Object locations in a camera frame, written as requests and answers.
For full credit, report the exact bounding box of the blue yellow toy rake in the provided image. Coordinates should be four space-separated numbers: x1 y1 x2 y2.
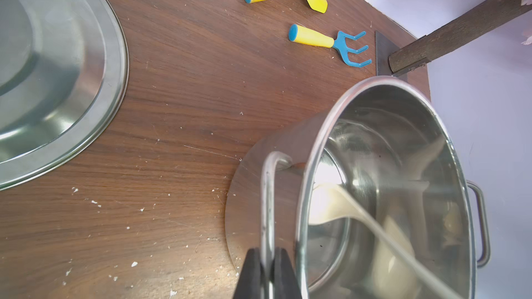
288 24 372 68

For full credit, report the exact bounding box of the beige plastic ladle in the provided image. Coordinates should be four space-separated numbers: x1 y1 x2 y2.
308 184 461 298

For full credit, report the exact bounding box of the stainless steel pot lid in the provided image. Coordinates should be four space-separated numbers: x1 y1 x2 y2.
1 0 129 190

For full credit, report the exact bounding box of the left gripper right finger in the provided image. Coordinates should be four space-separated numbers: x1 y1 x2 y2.
272 247 302 299

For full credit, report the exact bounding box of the pink artificial blossom tree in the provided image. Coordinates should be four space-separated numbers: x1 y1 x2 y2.
385 0 531 77

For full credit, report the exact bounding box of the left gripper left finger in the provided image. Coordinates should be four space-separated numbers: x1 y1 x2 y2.
233 248 263 299

